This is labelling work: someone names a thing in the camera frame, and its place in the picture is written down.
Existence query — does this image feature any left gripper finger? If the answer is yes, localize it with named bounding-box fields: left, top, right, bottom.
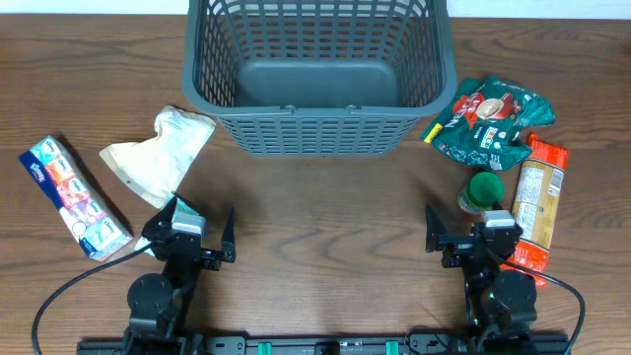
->
left=221, top=207, right=236, bottom=251
left=147, top=196, right=177, bottom=228

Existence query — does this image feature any green lidded jar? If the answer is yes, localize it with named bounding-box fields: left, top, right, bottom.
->
left=457, top=172, right=505, bottom=215

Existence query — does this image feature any teal plastic packet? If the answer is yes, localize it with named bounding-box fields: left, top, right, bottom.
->
left=134, top=194, right=205, bottom=257

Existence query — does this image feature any beige paper pouch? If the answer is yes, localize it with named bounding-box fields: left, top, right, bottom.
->
left=100, top=106, right=216, bottom=209

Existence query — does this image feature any orange spaghetti packet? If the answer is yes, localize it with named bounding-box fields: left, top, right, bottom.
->
left=509, top=134, right=570, bottom=273

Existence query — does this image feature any Kleenex tissue multipack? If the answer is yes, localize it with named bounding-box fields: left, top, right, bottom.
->
left=19, top=136, right=133, bottom=261

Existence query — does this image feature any green Nescafe coffee bag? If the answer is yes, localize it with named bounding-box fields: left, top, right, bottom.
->
left=421, top=75, right=556, bottom=172

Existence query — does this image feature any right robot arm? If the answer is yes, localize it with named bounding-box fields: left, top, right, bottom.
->
left=425, top=205, right=537, bottom=354

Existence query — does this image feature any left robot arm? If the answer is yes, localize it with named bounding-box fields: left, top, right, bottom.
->
left=123, top=197, right=237, bottom=354

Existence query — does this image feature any grey plastic lattice basket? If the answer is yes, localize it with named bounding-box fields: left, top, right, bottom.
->
left=181, top=0, right=457, bottom=156

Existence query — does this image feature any left black cable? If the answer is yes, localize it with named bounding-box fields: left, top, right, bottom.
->
left=31, top=242, right=155, bottom=355

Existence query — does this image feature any black cable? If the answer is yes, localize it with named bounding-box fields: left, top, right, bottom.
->
left=485, top=246, right=588, bottom=355
left=31, top=242, right=155, bottom=355

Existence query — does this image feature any right black cable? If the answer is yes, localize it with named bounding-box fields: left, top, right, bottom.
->
left=485, top=246, right=588, bottom=355

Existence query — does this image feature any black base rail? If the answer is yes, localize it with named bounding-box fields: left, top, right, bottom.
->
left=76, top=332, right=571, bottom=355

